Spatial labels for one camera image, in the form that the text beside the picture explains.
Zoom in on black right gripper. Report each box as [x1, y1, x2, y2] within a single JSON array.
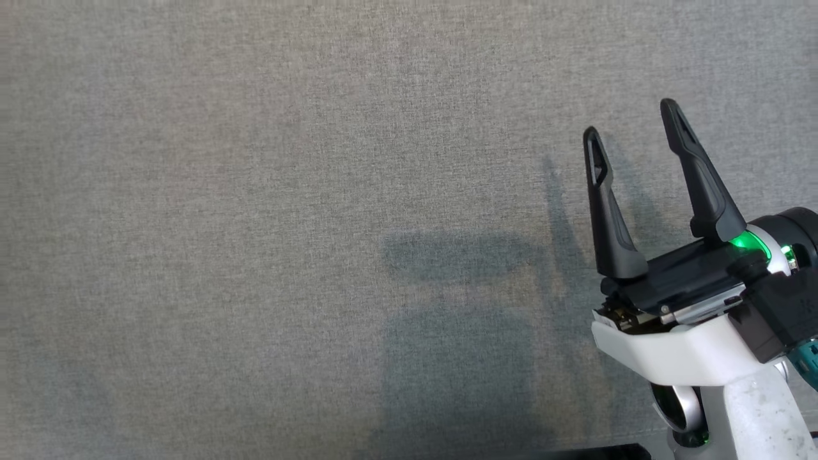
[[583, 98, 818, 331]]

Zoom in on teal right cable connector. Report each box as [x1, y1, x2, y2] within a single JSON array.
[[788, 340, 818, 392]]

